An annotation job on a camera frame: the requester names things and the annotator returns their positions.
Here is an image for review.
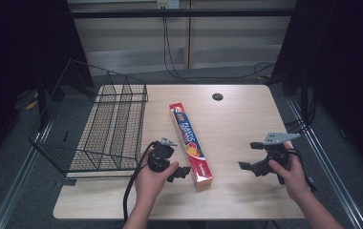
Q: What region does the black curtain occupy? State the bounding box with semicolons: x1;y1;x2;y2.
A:
269;0;363;179
0;0;94;179

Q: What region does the black floor cable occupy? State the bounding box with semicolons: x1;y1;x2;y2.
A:
161;17;277;84

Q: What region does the black horizontal bar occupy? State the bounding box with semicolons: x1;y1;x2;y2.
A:
70;9;298;19

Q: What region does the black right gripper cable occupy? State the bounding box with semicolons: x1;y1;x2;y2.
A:
286;147;318;193

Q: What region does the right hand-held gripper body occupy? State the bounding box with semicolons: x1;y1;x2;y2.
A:
251;132;302;186

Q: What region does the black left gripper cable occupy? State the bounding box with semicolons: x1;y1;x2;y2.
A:
122;140;157;224

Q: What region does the white wall socket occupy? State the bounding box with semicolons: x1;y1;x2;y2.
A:
157;0;181;10

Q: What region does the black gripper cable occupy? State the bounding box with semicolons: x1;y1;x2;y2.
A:
122;140;157;224
286;147;318;193

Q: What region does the aluminium floor rail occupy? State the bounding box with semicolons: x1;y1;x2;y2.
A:
287;98;363;229
0;122;53;229

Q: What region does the person's right hand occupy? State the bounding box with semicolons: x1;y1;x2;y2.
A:
267;142;314;204

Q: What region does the blue plastic wrap box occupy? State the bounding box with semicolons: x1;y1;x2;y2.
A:
168;102;214;191

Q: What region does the person's left hand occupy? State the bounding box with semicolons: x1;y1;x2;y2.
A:
134;148;181;208

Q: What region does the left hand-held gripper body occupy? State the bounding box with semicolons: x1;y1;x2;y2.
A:
147;136;179;174

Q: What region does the black wire mesh rack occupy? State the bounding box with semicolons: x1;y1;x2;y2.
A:
29;58;149;178

